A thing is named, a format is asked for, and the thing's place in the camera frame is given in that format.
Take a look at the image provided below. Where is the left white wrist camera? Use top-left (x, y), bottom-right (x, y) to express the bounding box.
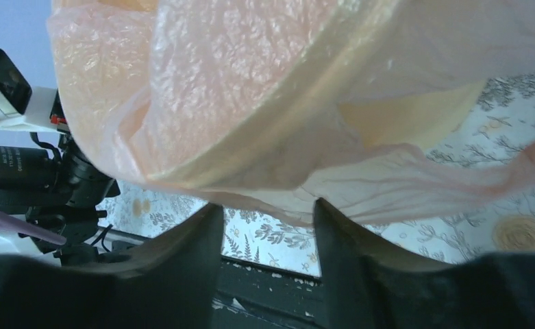
top-left (0, 49), bottom-right (58, 132)

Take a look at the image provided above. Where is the pink plastic trash bag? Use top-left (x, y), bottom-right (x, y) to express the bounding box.
top-left (47, 1), bottom-right (535, 225)

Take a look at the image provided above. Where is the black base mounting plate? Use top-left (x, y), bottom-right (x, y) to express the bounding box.
top-left (111, 229), bottom-right (327, 328)

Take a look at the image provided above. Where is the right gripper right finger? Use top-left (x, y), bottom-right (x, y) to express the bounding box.
top-left (313, 199), bottom-right (535, 328)

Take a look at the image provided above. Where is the floral patterned table mat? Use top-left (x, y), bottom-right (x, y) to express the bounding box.
top-left (221, 74), bottom-right (535, 276)

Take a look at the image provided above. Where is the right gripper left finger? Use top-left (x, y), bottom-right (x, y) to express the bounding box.
top-left (0, 204), bottom-right (224, 328)

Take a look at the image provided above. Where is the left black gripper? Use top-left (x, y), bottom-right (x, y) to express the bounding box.
top-left (50, 93), bottom-right (120, 247)

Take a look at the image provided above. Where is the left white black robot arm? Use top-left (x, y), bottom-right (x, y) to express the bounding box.
top-left (0, 92), bottom-right (121, 248)

